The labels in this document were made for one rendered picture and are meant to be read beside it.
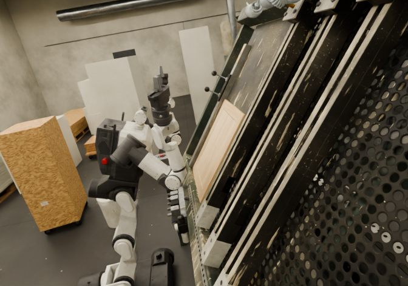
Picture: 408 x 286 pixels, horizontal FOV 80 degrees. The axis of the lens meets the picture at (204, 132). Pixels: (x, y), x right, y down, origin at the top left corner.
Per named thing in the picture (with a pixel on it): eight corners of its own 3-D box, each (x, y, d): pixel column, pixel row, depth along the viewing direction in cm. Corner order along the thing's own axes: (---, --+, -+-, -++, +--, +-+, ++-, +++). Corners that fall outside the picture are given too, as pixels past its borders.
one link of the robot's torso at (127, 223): (111, 256, 157) (110, 193, 143) (116, 236, 174) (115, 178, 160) (135, 255, 160) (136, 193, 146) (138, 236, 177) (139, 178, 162)
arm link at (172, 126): (159, 121, 105) (163, 143, 111) (178, 112, 111) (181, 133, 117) (145, 113, 112) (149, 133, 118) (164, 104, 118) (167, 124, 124)
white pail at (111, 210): (110, 213, 300) (98, 180, 284) (135, 208, 301) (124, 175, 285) (103, 231, 270) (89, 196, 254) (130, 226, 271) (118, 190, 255)
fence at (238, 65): (193, 165, 188) (188, 163, 187) (249, 46, 166) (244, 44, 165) (193, 167, 184) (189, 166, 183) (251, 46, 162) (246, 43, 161)
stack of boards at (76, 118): (74, 122, 833) (69, 110, 818) (104, 116, 838) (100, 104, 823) (34, 150, 602) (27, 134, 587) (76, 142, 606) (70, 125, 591)
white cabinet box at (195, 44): (195, 121, 602) (178, 33, 533) (218, 116, 605) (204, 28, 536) (197, 129, 546) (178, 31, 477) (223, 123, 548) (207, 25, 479)
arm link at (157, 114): (140, 95, 100) (146, 119, 107) (160, 98, 97) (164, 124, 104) (156, 83, 110) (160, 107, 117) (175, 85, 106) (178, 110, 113)
